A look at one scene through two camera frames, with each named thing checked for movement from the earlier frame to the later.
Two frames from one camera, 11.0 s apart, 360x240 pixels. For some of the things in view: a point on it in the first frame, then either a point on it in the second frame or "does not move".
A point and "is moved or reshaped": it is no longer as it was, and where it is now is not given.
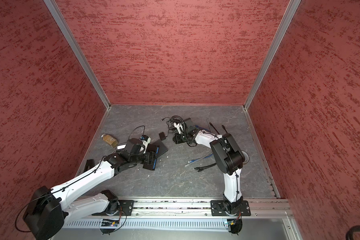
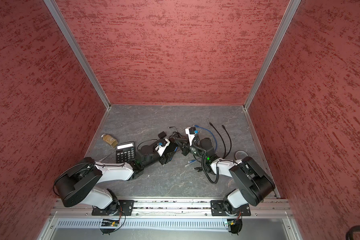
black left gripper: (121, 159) → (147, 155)
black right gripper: (178, 140) → (185, 148)
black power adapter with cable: (170, 123) → (162, 134)
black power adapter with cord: (154, 150) is moved or reshaped
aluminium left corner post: (53, 7) does not move
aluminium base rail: (201, 209) does not move
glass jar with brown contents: (110, 140) does not move
